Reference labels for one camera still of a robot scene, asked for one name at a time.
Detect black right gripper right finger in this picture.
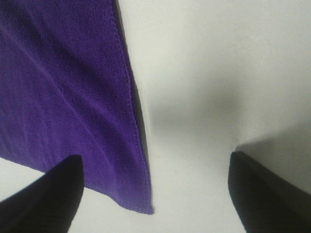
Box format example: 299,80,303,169
229,151,311,233

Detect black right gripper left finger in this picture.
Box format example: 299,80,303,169
0,155,84,233

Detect purple towel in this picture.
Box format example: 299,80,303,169
0,0,154,215

